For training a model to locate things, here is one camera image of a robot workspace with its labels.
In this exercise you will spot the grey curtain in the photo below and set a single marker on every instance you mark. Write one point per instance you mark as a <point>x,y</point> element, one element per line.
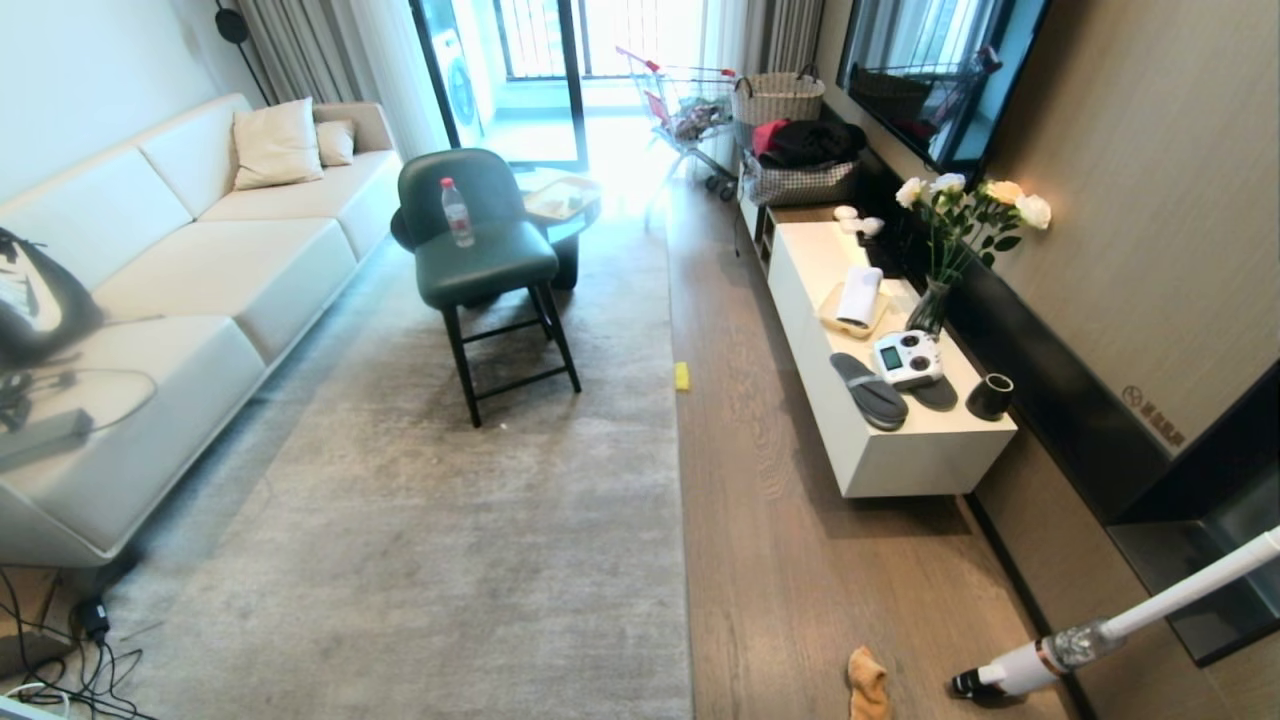
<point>330,60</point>

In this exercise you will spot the glass vase with roses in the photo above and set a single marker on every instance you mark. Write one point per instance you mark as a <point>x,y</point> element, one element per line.
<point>960,230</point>

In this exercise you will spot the cream leather sofa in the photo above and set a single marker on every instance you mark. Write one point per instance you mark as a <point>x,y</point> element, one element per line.
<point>200,260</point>

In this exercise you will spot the white stick vacuum cleaner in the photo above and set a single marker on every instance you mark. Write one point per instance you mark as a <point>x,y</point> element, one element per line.
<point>1100,630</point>

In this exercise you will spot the black cup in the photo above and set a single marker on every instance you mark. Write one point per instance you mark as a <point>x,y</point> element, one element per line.
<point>990,396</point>

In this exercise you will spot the rolled white towel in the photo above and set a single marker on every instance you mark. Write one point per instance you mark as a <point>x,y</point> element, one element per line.
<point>859,295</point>

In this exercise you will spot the orange cloth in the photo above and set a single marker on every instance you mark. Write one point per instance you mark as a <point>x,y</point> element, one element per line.
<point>867,685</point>

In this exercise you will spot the white washing machine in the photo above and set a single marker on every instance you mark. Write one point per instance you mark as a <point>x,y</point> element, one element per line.
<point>455,70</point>

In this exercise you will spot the dark green chair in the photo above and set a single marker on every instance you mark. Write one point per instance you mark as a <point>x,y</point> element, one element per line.
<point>485,250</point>

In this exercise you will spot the small cream cushion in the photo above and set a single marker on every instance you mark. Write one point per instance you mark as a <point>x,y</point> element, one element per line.
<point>335,142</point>

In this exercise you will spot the black framed glass door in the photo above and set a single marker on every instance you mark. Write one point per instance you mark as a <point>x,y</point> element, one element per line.
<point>545,85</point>

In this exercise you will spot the grey power strip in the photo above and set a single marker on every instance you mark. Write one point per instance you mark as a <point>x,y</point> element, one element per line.
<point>40,437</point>

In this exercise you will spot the white media cabinet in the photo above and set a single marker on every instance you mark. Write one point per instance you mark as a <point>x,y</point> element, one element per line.
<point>870,370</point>

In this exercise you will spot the yellow sponge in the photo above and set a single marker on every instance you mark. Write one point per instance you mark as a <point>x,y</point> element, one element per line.
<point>682,376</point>

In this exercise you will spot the black clothes pile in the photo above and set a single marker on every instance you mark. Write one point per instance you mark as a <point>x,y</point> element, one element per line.
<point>812,142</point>

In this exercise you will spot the wooden tray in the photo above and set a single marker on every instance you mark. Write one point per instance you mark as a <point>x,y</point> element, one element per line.
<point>560,200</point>

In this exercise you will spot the beige tray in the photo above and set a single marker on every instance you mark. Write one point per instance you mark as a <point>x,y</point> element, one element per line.
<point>835,318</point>

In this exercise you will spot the grey rug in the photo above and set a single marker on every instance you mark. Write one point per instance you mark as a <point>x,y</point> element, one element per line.
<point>450,520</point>

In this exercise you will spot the checkered storage bag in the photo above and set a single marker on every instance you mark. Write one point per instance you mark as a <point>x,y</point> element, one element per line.
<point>800,183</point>

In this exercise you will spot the grey slipper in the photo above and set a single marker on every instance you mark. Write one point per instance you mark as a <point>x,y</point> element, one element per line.
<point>935,393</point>
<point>868,390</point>

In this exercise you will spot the clear plastic water bottle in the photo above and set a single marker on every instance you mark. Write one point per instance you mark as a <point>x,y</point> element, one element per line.
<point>457,213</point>

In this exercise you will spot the black floor lamp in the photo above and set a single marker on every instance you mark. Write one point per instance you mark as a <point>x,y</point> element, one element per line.
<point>238,40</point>

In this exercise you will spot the round glass coffee table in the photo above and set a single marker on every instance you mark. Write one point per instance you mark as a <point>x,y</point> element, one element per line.
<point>570,215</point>

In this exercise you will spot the black power adapter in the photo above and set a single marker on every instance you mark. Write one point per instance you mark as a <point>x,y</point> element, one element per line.
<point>93,617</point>

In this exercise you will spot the black backpack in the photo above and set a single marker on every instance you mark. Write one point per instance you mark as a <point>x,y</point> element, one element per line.
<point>35,300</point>

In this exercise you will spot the wall mounted television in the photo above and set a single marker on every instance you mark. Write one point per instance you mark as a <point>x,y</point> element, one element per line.
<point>935,70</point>

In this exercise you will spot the woven basket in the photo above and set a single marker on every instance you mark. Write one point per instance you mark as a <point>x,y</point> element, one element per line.
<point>778,97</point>

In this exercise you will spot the red cloth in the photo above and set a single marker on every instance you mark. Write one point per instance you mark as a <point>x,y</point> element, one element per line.
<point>768,135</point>

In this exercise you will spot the large cream cushion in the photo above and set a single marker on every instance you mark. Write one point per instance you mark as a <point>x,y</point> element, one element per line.
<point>275,145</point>

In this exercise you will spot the red shopping cart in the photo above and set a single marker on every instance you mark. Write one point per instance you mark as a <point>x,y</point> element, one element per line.
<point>685,115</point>

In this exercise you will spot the white game controller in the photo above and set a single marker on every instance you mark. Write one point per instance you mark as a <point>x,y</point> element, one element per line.
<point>908,358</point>

